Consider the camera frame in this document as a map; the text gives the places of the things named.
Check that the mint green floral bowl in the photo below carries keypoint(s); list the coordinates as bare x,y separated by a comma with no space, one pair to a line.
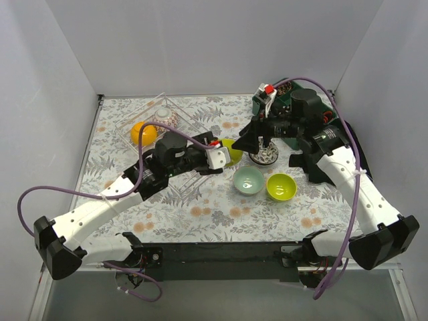
248,180

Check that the orange bowl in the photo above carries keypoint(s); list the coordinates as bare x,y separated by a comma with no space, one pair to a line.
149,134

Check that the red diamond patterned bowl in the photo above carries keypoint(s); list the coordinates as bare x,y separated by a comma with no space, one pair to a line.
166,116

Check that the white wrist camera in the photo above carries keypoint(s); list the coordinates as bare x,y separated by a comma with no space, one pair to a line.
218,156
263,99

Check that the green compartment tray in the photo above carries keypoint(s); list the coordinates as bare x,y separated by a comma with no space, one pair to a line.
287,97

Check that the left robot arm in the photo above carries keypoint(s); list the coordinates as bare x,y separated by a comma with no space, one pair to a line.
65,243

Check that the black cloth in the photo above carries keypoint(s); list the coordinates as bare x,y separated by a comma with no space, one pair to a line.
330,154

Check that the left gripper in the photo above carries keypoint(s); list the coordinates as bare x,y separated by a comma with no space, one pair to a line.
203,160

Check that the white wire dish rack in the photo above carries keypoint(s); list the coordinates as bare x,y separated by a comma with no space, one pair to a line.
185,187

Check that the lime green bowl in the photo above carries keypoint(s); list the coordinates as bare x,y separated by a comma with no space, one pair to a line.
235,155
281,187

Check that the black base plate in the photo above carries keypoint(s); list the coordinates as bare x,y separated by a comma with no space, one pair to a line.
272,260

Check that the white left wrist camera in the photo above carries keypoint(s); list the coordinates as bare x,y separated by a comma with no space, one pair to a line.
218,156

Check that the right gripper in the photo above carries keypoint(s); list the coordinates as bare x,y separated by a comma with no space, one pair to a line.
259,130

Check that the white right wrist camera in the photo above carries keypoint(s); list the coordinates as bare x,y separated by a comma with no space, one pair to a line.
263,99

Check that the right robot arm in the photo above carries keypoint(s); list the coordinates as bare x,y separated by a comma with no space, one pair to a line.
386,233

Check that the pink speckled bowl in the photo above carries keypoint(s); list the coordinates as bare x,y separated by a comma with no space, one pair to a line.
266,155

